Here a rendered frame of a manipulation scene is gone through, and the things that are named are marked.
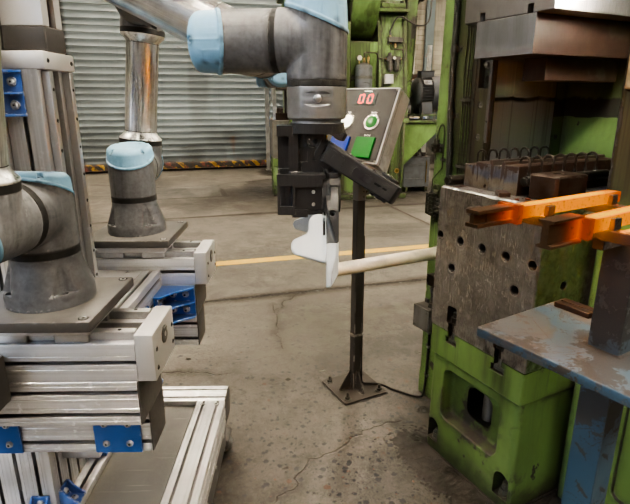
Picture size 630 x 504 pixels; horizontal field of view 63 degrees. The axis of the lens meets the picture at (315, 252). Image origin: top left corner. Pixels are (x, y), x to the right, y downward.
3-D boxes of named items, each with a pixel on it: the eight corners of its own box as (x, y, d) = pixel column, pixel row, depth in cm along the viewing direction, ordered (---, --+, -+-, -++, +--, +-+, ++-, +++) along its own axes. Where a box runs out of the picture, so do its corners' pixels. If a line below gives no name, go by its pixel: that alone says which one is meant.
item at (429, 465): (467, 555, 136) (468, 552, 136) (353, 434, 186) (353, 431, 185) (567, 504, 154) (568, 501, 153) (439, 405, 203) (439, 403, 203)
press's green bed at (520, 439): (505, 518, 149) (524, 374, 135) (423, 444, 180) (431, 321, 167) (624, 459, 173) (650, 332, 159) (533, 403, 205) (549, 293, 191)
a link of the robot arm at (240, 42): (213, 77, 73) (290, 77, 72) (185, 74, 62) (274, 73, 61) (210, 17, 71) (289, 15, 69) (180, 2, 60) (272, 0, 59)
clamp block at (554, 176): (554, 203, 127) (558, 177, 125) (526, 198, 134) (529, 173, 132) (586, 199, 132) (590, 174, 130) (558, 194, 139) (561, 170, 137)
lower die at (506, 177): (516, 196, 137) (519, 163, 135) (463, 185, 154) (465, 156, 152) (615, 184, 155) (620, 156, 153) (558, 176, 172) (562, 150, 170)
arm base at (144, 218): (99, 237, 133) (94, 199, 130) (119, 223, 148) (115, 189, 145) (157, 237, 134) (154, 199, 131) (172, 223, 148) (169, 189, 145)
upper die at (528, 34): (532, 53, 127) (536, 11, 124) (473, 59, 144) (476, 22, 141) (636, 59, 145) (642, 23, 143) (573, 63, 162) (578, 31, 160)
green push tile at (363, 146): (368, 157, 168) (375, 136, 169) (349, 156, 173) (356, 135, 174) (370, 160, 170) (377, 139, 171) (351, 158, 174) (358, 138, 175)
